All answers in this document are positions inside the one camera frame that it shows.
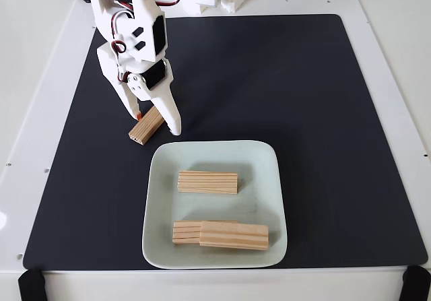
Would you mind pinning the pale green square plate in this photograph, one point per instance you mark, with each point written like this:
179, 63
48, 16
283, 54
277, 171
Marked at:
215, 206

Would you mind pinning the black table mat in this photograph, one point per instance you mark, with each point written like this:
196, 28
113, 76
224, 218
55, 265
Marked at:
336, 179

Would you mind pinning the black corner bracket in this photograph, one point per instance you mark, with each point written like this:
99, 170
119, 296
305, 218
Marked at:
417, 282
31, 284

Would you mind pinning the grooved wooden block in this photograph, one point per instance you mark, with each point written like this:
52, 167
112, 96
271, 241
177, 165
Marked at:
207, 181
235, 236
185, 232
146, 127

